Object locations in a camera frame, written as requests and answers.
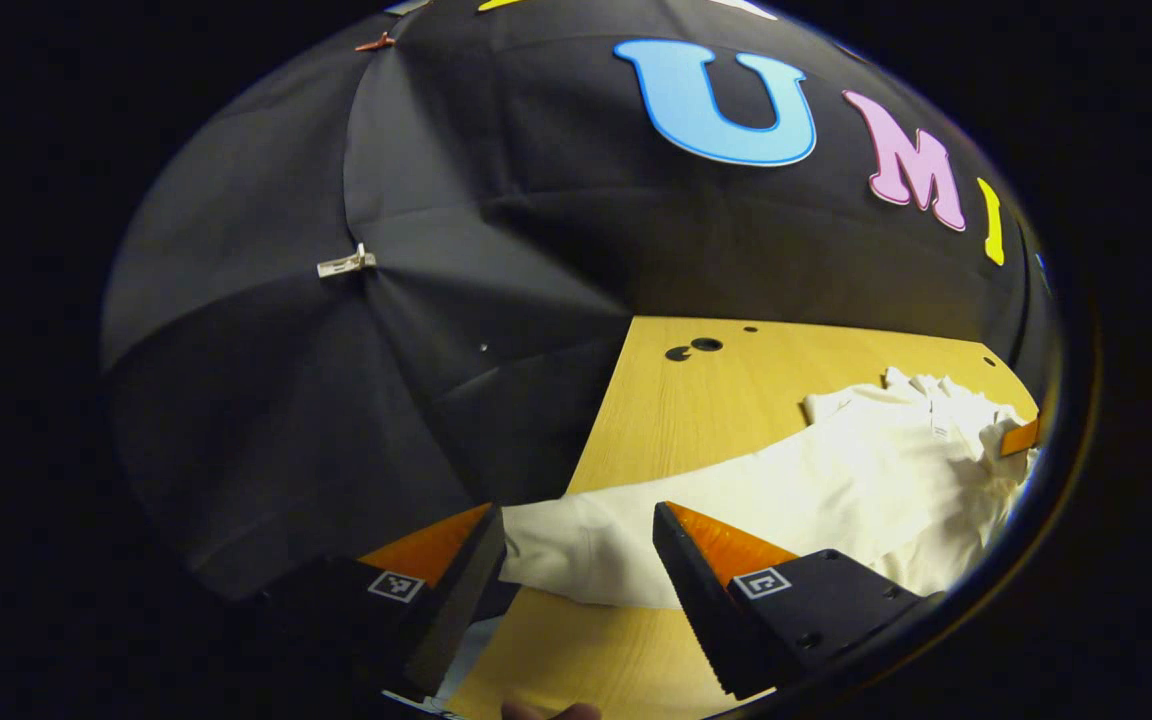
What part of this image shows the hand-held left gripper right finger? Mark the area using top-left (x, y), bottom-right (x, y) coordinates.
top-left (652, 500), bottom-right (945, 701)

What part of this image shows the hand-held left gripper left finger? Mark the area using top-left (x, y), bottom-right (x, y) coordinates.
top-left (254, 502), bottom-right (507, 701)

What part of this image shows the cream white sweatshirt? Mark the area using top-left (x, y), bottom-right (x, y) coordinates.
top-left (499, 367), bottom-right (1040, 611)

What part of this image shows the silver metal clip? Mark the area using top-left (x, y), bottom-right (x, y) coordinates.
top-left (316, 243), bottom-right (378, 280)

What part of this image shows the black backdrop cloth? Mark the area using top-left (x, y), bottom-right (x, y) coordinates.
top-left (101, 0), bottom-right (1062, 601)

